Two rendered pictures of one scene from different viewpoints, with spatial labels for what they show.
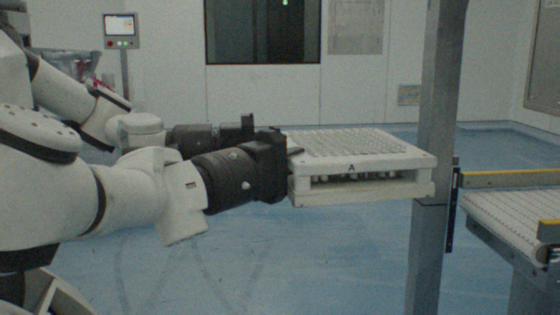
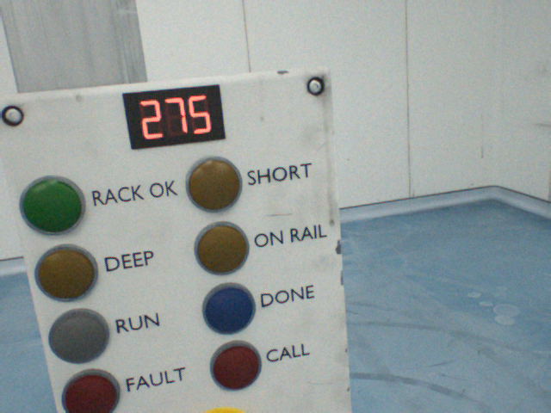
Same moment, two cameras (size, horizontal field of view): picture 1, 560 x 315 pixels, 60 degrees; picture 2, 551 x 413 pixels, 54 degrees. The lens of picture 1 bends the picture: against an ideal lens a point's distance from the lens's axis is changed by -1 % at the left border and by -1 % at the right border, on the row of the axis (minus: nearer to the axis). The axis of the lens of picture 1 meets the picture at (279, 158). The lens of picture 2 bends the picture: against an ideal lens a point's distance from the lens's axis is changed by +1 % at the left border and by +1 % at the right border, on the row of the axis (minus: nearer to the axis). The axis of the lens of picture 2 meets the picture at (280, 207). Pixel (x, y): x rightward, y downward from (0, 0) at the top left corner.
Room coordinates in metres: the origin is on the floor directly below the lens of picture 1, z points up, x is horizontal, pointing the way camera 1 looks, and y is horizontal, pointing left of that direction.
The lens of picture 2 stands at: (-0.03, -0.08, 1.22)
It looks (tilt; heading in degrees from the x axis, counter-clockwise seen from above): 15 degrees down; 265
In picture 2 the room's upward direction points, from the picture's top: 5 degrees counter-clockwise
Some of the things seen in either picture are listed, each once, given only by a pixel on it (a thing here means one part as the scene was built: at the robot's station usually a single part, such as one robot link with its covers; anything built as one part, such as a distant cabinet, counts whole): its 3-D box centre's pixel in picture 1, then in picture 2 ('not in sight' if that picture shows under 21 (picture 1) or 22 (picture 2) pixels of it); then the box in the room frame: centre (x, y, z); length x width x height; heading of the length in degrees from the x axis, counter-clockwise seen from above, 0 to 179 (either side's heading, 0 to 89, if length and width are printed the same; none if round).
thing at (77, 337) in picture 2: not in sight; (79, 337); (0.06, -0.35, 1.09); 0.03 x 0.01 x 0.03; 7
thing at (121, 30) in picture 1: (122, 59); not in sight; (3.40, 1.07, 1.07); 0.23 x 0.10 x 0.62; 97
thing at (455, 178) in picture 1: (452, 211); not in sight; (0.99, -0.38, 0.89); 0.02 x 0.01 x 0.20; 97
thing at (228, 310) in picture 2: not in sight; (229, 310); (-0.02, -0.36, 1.09); 0.03 x 0.01 x 0.03; 7
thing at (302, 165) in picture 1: (342, 148); not in sight; (0.87, -0.12, 1.06); 0.25 x 0.24 x 0.02; 13
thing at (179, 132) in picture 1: (159, 155); not in sight; (0.87, 0.22, 1.05); 0.11 x 0.11 x 0.11; 5
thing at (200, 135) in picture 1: (222, 146); not in sight; (0.89, 0.11, 1.06); 0.12 x 0.10 x 0.13; 95
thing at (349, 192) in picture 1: (341, 173); not in sight; (0.87, -0.12, 1.02); 0.24 x 0.24 x 0.02; 13
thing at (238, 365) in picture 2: not in sight; (236, 366); (-0.02, -0.36, 1.05); 0.03 x 0.01 x 0.03; 7
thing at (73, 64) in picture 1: (82, 79); not in sight; (3.28, 1.32, 0.95); 0.49 x 0.36 x 0.37; 97
